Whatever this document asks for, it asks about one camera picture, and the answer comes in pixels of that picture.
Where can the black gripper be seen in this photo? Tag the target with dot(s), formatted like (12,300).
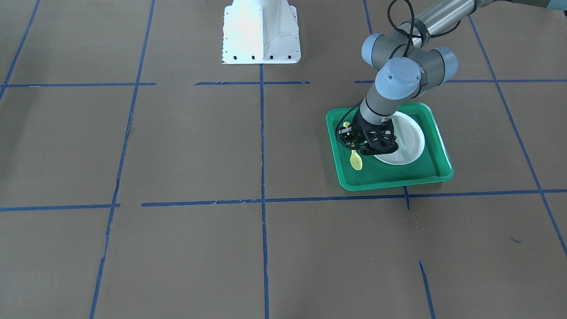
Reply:
(364,127)

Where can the yellow plastic spoon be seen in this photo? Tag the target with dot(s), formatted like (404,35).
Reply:
(355,158)

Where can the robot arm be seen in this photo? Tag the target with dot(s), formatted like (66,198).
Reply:
(405,70)

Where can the white round plate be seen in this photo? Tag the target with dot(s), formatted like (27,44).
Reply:
(413,136)

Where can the pale green plastic fork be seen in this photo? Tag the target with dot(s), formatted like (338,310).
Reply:
(403,152)

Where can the green plastic tray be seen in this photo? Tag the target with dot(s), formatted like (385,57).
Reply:
(432,166)

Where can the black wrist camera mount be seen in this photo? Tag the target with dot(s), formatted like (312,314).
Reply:
(381,141)

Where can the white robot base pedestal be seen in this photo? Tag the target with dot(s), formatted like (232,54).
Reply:
(260,31)

